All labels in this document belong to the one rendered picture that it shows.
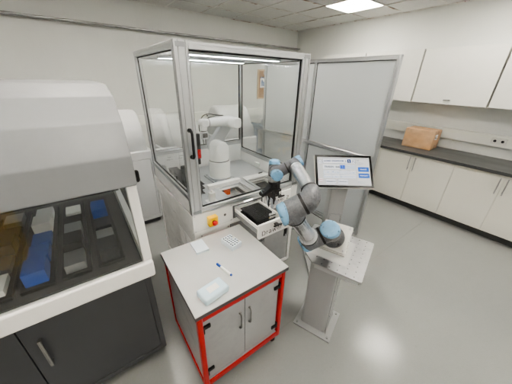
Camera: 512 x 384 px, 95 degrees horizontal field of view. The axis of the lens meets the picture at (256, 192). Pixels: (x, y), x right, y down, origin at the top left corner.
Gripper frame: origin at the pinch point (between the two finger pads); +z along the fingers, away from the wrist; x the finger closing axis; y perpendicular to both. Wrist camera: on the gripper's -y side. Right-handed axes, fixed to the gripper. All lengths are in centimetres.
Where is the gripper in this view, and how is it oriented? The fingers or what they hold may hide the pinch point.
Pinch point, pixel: (269, 206)
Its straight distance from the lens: 172.5
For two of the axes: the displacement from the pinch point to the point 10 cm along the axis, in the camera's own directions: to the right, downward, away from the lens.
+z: -0.2, 9.0, 4.4
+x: -5.9, -3.6, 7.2
